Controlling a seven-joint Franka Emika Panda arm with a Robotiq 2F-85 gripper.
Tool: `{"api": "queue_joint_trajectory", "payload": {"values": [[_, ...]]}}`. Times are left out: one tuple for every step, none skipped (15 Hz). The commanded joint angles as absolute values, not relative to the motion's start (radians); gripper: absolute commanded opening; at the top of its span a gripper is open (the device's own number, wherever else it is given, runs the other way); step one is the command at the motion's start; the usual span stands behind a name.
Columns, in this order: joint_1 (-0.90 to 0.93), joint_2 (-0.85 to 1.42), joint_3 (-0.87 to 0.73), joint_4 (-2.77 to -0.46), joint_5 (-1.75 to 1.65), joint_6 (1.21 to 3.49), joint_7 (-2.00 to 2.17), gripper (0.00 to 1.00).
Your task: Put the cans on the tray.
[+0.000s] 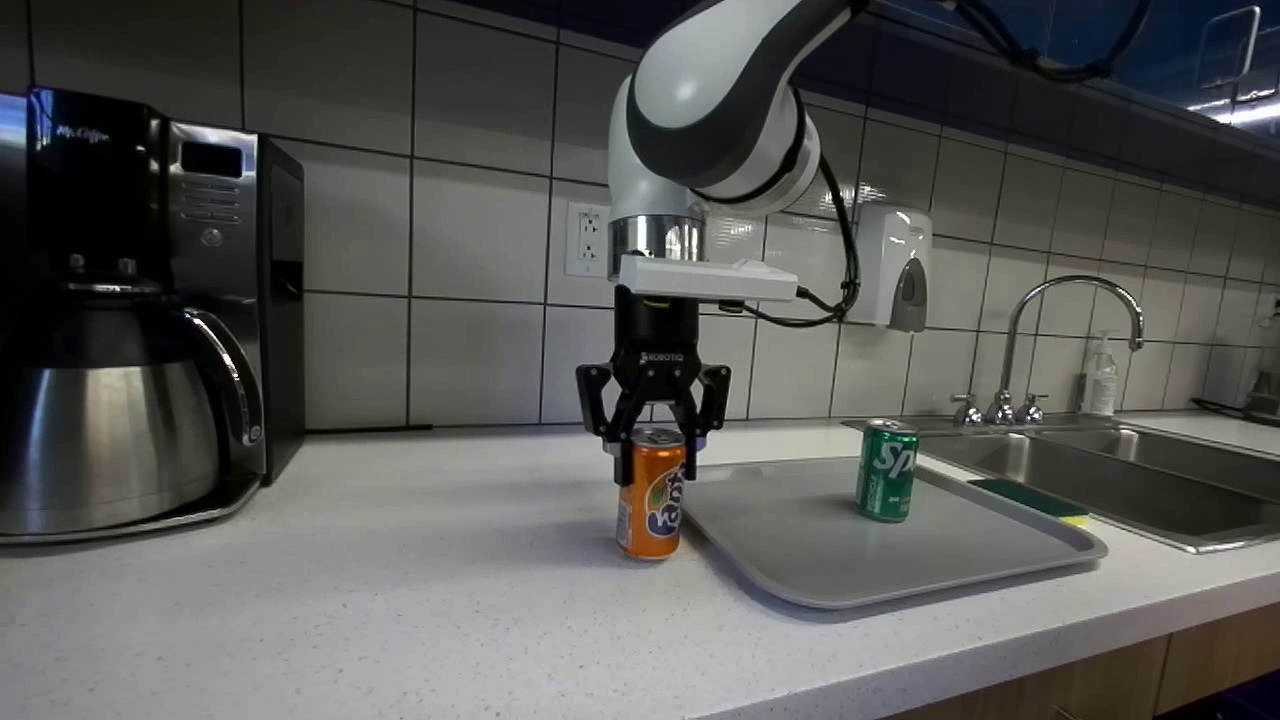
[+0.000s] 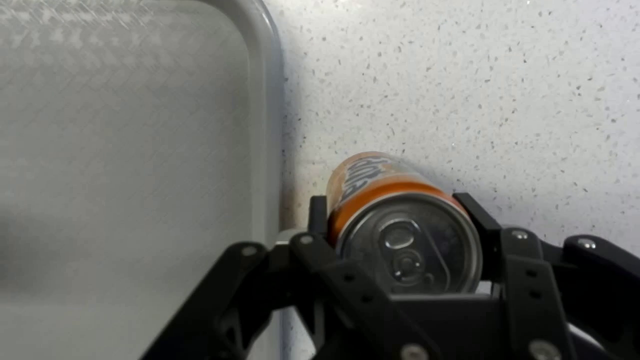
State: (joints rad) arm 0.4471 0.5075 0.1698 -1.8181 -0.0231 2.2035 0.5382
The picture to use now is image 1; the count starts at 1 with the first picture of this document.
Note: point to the clear soap bottle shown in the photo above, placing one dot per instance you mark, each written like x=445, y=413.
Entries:
x=1103, y=387

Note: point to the stainless steel double sink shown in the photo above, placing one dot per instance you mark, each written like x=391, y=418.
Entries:
x=1134, y=482

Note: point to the grey plastic tray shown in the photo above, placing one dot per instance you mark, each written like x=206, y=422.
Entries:
x=826, y=545

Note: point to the white wall soap dispenser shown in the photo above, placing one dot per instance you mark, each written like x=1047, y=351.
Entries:
x=907, y=254

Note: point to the wooden base cabinet front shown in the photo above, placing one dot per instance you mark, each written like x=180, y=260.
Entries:
x=1134, y=675

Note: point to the green soda can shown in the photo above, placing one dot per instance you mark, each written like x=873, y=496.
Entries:
x=886, y=474

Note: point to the black coffee maker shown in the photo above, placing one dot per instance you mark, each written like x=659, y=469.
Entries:
x=202, y=226

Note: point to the stainless steel carafe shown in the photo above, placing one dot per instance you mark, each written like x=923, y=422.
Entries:
x=106, y=441

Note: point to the green sponge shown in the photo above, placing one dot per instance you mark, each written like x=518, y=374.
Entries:
x=1032, y=496

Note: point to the orange soda can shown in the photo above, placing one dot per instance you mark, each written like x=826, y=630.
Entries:
x=659, y=512

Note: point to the white wall power outlet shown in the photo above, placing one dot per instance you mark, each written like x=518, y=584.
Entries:
x=586, y=243

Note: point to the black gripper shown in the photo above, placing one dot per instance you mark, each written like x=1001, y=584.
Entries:
x=659, y=345

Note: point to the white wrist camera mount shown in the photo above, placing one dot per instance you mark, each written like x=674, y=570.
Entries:
x=707, y=281

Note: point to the chrome gooseneck faucet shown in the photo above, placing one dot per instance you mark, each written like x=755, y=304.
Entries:
x=1017, y=345

